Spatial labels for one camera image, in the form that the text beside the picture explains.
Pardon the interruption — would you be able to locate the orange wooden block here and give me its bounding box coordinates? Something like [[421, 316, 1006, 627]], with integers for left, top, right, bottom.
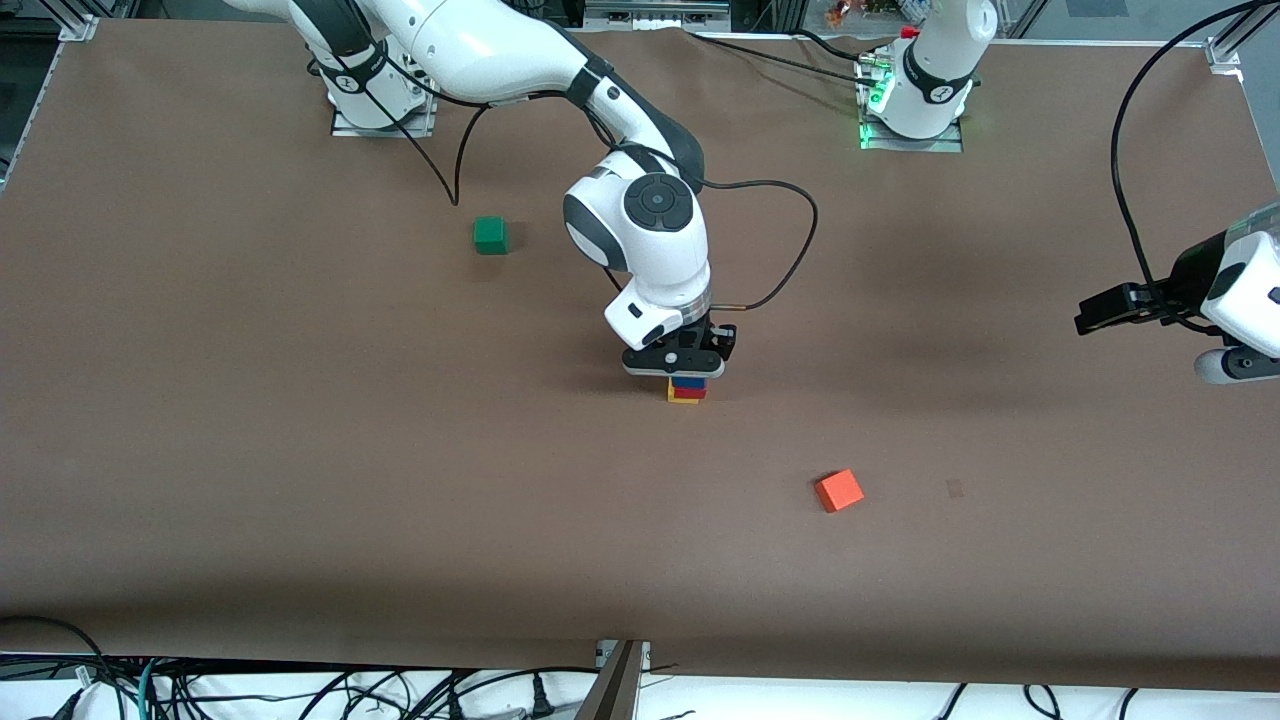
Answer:
[[815, 468, 866, 514]]

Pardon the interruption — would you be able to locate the aluminium corner profile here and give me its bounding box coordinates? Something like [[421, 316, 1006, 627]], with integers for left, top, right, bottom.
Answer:
[[1204, 0, 1280, 73], [55, 0, 103, 43]]

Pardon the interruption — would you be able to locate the brown table cover sheet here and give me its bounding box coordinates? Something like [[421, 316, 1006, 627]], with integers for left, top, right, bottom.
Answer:
[[0, 18, 1280, 693]]

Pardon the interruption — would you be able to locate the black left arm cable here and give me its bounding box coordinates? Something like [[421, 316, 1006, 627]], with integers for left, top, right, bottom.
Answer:
[[1110, 0, 1280, 303]]

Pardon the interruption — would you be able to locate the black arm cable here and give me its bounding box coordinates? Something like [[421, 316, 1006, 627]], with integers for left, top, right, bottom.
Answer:
[[1110, 0, 1280, 303], [338, 50, 820, 312]]

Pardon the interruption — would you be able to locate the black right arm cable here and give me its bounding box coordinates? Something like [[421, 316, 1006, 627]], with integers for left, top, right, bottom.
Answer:
[[338, 50, 820, 312]]

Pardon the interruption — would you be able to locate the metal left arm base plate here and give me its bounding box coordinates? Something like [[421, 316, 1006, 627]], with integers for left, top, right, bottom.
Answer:
[[858, 55, 965, 154]]

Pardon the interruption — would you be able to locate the black base cable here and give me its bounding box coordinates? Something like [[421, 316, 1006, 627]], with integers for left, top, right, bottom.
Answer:
[[688, 30, 881, 83]]

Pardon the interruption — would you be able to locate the grey metal rail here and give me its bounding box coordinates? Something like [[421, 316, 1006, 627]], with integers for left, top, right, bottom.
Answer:
[[584, 0, 732, 32]]

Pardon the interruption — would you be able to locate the aluminium frame beam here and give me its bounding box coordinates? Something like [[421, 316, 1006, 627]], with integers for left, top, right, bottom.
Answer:
[[574, 644, 643, 720]]

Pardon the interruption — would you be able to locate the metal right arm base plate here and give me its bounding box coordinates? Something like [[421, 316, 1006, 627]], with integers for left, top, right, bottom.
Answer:
[[331, 50, 439, 139]]

